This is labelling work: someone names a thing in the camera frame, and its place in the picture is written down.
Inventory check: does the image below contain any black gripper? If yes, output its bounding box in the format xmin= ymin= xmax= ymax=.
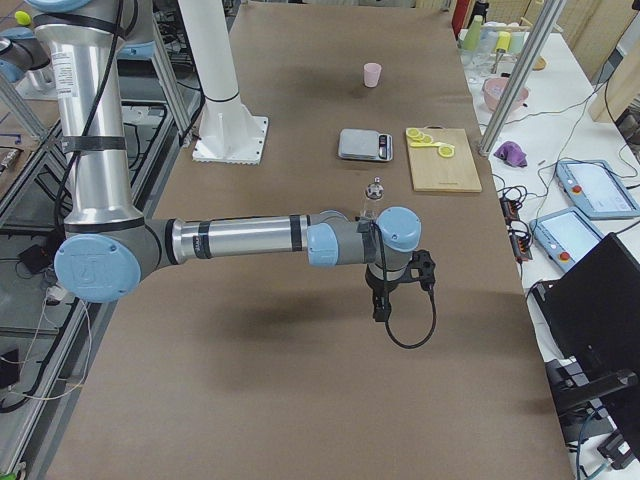
xmin=365 ymin=264 xmax=406 ymax=322

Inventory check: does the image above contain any glass sauce bottle steel spout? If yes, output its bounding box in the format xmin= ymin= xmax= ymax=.
xmin=358 ymin=176 xmax=384 ymax=221

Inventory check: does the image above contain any pink plastic cup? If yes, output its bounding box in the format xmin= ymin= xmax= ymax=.
xmin=363 ymin=62 xmax=382 ymax=88

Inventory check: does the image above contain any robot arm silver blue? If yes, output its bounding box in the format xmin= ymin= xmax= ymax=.
xmin=33 ymin=1 xmax=434 ymax=322

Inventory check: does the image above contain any silver digital kitchen scale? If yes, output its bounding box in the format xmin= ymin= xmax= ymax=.
xmin=338 ymin=128 xmax=393 ymax=162

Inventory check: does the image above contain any bamboo cutting board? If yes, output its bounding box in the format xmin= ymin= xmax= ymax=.
xmin=405 ymin=127 xmax=482 ymax=193

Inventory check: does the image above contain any black power strip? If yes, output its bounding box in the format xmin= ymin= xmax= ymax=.
xmin=499 ymin=196 xmax=533 ymax=264

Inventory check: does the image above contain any lemon slice front pair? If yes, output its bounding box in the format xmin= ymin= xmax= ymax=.
xmin=437 ymin=144 xmax=455 ymax=158

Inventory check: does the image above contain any lemon slice middle stack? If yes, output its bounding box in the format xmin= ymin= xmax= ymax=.
xmin=413 ymin=132 xmax=433 ymax=144

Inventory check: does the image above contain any lemon slice far right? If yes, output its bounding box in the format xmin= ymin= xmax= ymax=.
xmin=405 ymin=127 xmax=422 ymax=140

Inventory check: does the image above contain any teach pendant near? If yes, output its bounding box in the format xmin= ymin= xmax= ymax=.
xmin=529 ymin=207 xmax=604 ymax=273

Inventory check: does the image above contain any teach pendant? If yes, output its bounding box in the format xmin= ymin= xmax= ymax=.
xmin=556 ymin=160 xmax=639 ymax=220
xmin=529 ymin=207 xmax=604 ymax=273

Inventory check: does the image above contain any purple cloth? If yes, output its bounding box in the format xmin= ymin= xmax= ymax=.
xmin=493 ymin=141 xmax=528 ymax=168

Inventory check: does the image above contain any black monitor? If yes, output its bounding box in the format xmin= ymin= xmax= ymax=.
xmin=533 ymin=233 xmax=639 ymax=455

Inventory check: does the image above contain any teach pendant far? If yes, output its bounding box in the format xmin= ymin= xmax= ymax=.
xmin=556 ymin=160 xmax=639 ymax=220

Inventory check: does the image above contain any pink bowl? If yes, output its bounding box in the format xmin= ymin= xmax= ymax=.
xmin=481 ymin=76 xmax=531 ymax=113

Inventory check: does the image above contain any green bottle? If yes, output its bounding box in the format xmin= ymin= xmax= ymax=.
xmin=460 ymin=15 xmax=484 ymax=52

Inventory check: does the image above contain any black looped camera cable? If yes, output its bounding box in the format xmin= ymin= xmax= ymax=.
xmin=383 ymin=287 xmax=439 ymax=350

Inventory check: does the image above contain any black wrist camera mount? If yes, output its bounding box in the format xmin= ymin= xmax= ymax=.
xmin=405 ymin=249 xmax=436 ymax=293

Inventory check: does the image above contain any white pedestal column base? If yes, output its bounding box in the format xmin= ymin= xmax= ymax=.
xmin=179 ymin=0 xmax=269 ymax=165

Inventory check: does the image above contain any aluminium frame post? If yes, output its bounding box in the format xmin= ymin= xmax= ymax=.
xmin=478 ymin=0 xmax=567 ymax=157

